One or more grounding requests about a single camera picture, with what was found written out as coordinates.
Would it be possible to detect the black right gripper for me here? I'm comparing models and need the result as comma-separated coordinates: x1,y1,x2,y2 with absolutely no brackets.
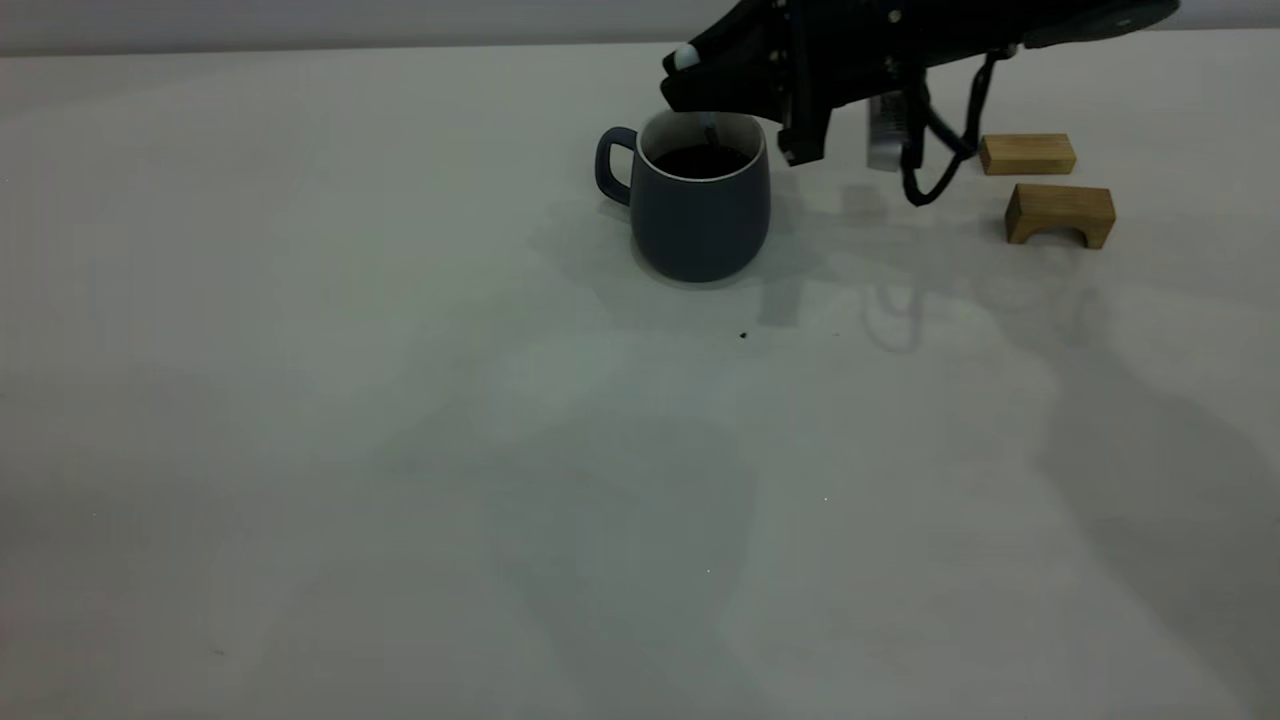
660,0,1041,116

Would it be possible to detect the metal spoon with white handle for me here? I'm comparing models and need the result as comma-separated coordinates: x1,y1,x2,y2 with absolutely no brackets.
672,45,722,149

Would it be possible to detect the dark grey ceramic mug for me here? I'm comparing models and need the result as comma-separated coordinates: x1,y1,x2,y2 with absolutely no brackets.
595,110,772,284

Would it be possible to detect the flat rectangular wooden block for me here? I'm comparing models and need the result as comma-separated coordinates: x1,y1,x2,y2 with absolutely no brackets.
978,134,1077,177

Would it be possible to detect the arched wooden block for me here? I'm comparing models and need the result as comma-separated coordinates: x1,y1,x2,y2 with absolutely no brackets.
1005,184,1116,250

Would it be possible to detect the silver cable label tag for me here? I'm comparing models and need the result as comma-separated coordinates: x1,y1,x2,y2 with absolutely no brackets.
867,94,912,173

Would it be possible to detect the black looped gripper cable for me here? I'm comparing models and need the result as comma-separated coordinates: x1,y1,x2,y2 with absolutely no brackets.
898,48,1013,208

